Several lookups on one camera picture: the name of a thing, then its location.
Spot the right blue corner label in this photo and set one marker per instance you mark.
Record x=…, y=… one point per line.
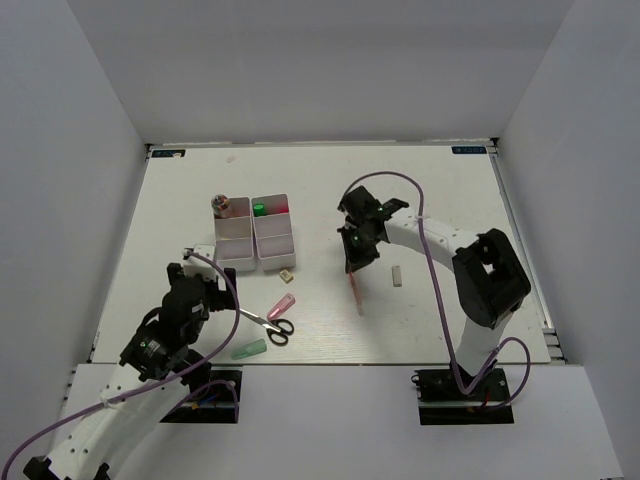
x=469, y=150

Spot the orange slim highlighter pen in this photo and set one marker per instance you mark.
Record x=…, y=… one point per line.
x=356, y=293

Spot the pink correction tape case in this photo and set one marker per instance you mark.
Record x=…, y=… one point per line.
x=281, y=307

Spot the green correction tape case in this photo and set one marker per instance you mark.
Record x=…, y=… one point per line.
x=251, y=349

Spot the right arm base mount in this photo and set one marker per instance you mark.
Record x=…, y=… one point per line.
x=440, y=403

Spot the right white organizer tray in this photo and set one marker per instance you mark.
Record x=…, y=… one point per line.
x=273, y=235

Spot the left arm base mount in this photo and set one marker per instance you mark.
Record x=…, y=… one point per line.
x=217, y=404

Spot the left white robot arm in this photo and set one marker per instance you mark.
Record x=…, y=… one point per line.
x=157, y=372

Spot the left white organizer tray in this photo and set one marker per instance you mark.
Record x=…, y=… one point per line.
x=234, y=243

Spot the white eraser stick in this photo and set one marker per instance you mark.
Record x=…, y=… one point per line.
x=397, y=276

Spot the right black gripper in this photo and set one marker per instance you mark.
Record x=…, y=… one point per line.
x=356, y=260

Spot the left blue corner label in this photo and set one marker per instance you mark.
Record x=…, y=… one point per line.
x=168, y=153

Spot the white organizer tray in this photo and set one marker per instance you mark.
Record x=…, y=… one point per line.
x=234, y=243
x=273, y=235

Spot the blue corner label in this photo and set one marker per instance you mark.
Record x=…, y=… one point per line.
x=168, y=153
x=469, y=150

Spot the pink black highlighter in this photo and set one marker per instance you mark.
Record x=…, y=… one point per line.
x=281, y=208

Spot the black handled scissors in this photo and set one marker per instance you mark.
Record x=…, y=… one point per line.
x=278, y=331

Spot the green black highlighter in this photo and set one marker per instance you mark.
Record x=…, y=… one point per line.
x=259, y=210

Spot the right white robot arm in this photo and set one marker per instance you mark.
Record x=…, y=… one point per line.
x=491, y=282

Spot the small tan eraser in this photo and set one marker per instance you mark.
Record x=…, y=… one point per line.
x=286, y=276

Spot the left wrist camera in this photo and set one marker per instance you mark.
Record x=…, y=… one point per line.
x=198, y=260

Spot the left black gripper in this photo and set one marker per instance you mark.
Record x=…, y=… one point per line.
x=222, y=299

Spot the pink crayon tube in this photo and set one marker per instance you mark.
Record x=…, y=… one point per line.
x=221, y=206

